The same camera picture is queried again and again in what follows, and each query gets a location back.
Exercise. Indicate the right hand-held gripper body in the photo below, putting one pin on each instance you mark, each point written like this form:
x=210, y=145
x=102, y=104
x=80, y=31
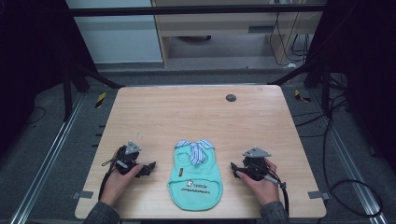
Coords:
x=256, y=166

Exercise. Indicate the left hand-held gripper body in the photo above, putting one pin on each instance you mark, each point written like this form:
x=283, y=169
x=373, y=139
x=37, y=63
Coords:
x=127, y=160

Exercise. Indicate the mint green pet shirt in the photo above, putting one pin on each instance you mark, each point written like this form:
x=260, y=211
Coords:
x=195, y=183

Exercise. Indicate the person's right hand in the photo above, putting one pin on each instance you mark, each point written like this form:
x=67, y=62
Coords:
x=264, y=189

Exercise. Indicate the person's left hand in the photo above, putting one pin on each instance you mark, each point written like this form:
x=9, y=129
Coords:
x=116, y=185

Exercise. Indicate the yellow black hazard tape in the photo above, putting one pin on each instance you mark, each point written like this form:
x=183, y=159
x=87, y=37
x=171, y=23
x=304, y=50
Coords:
x=301, y=97
x=100, y=100

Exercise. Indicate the grey round table grommet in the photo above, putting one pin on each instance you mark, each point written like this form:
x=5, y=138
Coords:
x=230, y=98

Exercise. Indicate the black metal stand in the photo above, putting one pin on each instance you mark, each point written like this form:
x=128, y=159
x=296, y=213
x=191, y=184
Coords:
x=67, y=93
x=325, y=90

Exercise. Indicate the white cabinet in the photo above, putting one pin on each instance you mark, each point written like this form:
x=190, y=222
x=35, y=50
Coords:
x=118, y=40

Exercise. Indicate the dark curtain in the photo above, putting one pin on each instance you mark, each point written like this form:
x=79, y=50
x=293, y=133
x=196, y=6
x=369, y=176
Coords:
x=364, y=77
x=31, y=62

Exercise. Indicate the light wooden desk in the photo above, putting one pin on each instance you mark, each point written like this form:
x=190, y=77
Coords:
x=218, y=23

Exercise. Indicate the grey metal table bracket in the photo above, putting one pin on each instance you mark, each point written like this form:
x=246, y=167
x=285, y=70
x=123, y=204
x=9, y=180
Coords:
x=318, y=195
x=82, y=194

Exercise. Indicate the aluminium floor rail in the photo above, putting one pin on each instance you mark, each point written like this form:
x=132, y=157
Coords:
x=46, y=161
x=355, y=174

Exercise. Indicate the black horizontal frame bar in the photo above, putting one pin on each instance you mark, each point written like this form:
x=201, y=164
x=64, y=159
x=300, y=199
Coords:
x=186, y=10

